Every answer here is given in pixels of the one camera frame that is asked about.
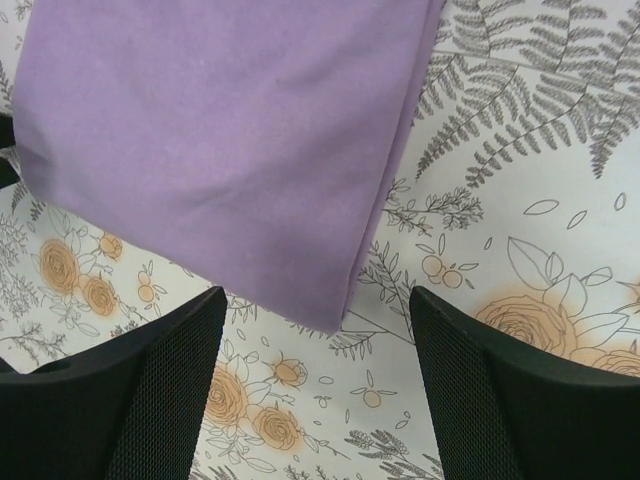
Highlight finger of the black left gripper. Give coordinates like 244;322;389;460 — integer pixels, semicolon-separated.
0;114;19;188

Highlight purple t shirt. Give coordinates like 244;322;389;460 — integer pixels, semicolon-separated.
12;1;442;334

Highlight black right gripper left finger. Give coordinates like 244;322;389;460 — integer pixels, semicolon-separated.
1;287;227;480

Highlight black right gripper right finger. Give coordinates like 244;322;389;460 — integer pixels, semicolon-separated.
410;287;639;479

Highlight floral patterned table mat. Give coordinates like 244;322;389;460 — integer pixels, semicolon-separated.
0;0;640;480

